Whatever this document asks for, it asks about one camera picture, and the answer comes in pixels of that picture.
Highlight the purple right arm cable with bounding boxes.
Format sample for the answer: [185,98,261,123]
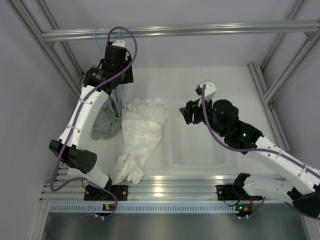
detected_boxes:
[201,84,320,221]

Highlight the aluminium frame rail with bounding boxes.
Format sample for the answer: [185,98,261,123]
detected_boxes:
[72,64,100,111]

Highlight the grey tank top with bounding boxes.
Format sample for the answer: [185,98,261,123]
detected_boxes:
[91,96,122,141]

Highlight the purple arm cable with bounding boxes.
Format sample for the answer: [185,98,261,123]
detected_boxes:
[201,84,320,221]
[50,26,139,221]

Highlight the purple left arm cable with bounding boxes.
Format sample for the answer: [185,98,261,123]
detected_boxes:
[50,26,139,221]

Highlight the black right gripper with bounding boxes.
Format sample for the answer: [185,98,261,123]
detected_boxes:
[180,94,227,138]

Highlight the aluminium top crossbar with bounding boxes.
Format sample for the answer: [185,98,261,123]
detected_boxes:
[40,19,320,43]

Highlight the white plastic basket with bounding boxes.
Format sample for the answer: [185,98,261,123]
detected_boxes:
[168,102,228,170]

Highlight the white tank top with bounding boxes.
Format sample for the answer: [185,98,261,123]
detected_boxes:
[110,97,170,185]

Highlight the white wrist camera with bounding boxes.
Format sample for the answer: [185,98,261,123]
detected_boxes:
[107,39,126,48]
[195,80,217,101]

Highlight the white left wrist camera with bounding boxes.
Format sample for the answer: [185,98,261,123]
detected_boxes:
[107,39,126,48]

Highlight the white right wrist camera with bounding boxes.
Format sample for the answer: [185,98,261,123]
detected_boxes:
[195,80,217,101]

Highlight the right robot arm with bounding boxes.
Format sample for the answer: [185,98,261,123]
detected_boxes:
[179,99,320,219]

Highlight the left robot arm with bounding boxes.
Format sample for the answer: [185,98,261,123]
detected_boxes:
[49,40,135,200]

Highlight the white slotted cable duct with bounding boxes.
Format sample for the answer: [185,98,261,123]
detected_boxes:
[48,202,239,214]

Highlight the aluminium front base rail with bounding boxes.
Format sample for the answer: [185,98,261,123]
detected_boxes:
[39,174,311,205]

